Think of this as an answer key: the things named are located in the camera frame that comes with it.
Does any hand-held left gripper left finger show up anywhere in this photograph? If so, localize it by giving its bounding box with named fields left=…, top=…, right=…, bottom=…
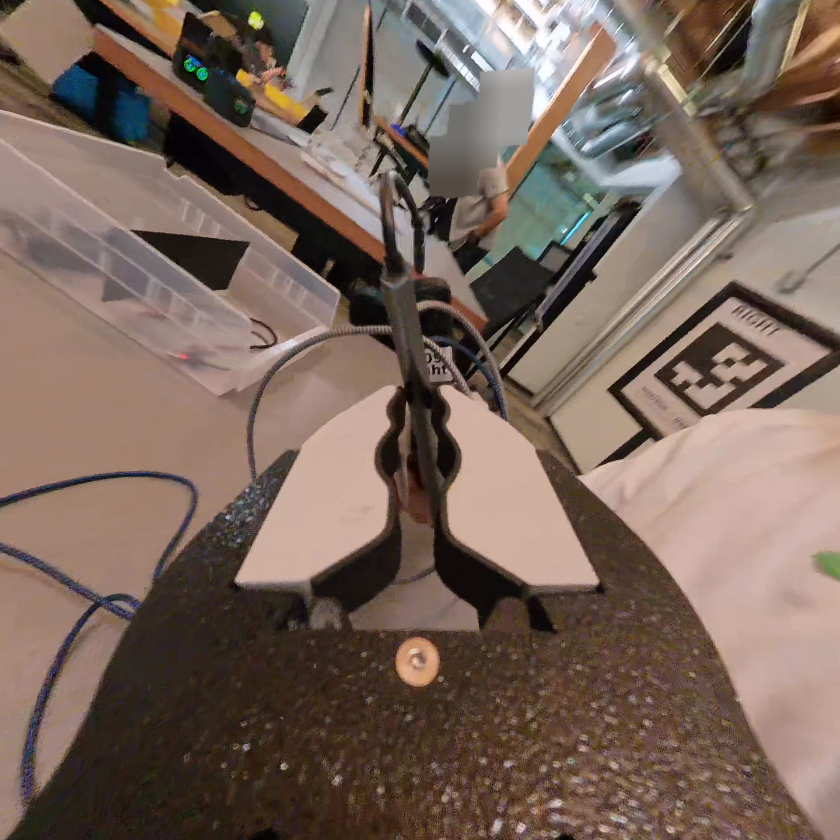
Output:
left=234, top=385, right=404, bottom=614

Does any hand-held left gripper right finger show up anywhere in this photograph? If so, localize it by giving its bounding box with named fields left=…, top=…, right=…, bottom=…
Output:
left=430, top=385, right=601, bottom=630

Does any black usb adapter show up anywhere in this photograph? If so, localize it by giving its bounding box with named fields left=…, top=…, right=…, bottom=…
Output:
left=379, top=276, right=447, bottom=519

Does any grey braided usb cable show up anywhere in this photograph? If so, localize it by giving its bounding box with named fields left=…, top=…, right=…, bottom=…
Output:
left=246, top=302, right=509, bottom=483

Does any blue braided cable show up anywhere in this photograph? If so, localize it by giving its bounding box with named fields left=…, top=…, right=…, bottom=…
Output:
left=0, top=336, right=509, bottom=805

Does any clear plastic bin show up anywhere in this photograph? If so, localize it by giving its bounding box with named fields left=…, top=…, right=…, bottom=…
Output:
left=0, top=110, right=342, bottom=396

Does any person's right hand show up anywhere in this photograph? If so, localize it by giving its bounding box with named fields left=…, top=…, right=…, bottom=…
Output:
left=394, top=459, right=435, bottom=526

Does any black office chair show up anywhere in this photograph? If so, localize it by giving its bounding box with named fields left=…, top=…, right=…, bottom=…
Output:
left=469, top=197, right=643, bottom=358

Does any raised wooden desk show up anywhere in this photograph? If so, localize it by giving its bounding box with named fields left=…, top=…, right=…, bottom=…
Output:
left=373, top=115, right=431, bottom=173

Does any grey desk with wood edge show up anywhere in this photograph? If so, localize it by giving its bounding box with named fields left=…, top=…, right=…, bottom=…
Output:
left=92, top=26, right=490, bottom=329

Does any black divider panel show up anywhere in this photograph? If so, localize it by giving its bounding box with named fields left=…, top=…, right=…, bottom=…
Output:
left=101, top=230, right=252, bottom=304

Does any black white marker sign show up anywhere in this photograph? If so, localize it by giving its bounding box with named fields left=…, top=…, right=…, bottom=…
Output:
left=607, top=282, right=840, bottom=463

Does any yellow plastic bin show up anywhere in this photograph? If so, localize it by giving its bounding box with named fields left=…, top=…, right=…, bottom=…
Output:
left=236, top=69, right=309, bottom=126

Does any black battery charger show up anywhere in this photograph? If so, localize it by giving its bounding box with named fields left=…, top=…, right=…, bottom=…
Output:
left=205, top=69, right=257, bottom=127
left=172, top=13, right=219, bottom=83

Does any blue bag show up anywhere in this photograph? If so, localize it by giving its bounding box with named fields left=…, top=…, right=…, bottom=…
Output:
left=51, top=66, right=153, bottom=143

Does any white leaning board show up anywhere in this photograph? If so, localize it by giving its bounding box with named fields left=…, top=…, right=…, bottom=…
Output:
left=0, top=0, right=96, bottom=86

